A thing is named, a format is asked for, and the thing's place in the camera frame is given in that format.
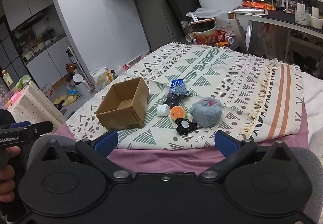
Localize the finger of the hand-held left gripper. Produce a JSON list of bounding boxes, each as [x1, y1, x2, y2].
[[9, 120, 54, 136]]

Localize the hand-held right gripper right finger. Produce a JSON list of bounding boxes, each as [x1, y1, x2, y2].
[[199, 130, 293, 182]]

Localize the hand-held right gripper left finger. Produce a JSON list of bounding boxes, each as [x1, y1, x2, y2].
[[38, 130, 133, 182]]

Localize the brown cardboard box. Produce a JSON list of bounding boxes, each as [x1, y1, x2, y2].
[[95, 77, 150, 131]]

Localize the grey fluffy plush pouch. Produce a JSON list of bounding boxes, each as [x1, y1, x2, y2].
[[189, 97, 223, 128]]

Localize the black and white plush toy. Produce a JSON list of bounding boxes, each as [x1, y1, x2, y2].
[[175, 118, 198, 135]]

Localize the orange burger squishy toy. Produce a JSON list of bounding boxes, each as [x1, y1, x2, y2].
[[170, 106, 188, 121]]

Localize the white soft squishy toy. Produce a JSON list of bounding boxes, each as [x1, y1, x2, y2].
[[157, 104, 169, 117]]

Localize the clear bag of dark items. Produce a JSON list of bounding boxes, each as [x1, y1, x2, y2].
[[165, 90, 186, 108]]

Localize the person's left hand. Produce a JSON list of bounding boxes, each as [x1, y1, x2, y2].
[[0, 147, 21, 202]]

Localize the small table with dotted cloth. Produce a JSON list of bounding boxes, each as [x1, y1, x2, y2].
[[6, 81, 67, 130]]

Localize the yellow slippers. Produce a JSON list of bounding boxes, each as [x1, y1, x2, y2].
[[54, 95, 78, 108]]

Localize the red and white container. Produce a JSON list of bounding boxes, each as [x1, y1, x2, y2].
[[41, 85, 55, 97]]

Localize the pink bedsheet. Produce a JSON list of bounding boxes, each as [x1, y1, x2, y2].
[[54, 103, 309, 175]]

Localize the yellow and white rice bag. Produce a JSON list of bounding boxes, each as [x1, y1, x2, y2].
[[90, 67, 113, 91]]

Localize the white bag with red print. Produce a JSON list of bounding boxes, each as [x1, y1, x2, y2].
[[115, 63, 131, 76]]

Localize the cream patterned fringed blanket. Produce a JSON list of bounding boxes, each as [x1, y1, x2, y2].
[[66, 42, 303, 151]]

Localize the grey fabric chair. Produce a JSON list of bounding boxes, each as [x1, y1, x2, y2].
[[26, 135, 323, 224]]

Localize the kitchen cabinet unit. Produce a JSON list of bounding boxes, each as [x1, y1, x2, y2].
[[0, 0, 77, 88]]

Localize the white duvet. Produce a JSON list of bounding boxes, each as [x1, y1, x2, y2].
[[300, 70, 323, 161]]

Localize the red plastic basket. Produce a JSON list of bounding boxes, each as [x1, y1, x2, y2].
[[194, 30, 228, 46]]

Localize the printed cloth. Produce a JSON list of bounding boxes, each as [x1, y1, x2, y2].
[[252, 21, 288, 59]]

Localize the cream bowl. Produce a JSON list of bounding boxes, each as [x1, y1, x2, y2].
[[194, 26, 217, 37]]

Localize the dotted white cloth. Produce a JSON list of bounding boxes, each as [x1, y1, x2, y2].
[[225, 19, 239, 37]]

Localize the white desk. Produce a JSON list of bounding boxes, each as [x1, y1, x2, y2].
[[227, 8, 323, 64]]

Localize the clear plastic bag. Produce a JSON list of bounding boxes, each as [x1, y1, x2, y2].
[[186, 8, 229, 20]]

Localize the black desk mat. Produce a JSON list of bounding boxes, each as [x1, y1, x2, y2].
[[262, 8, 323, 36]]

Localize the red flat packet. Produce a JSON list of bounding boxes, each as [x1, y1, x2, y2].
[[242, 1, 276, 10]]

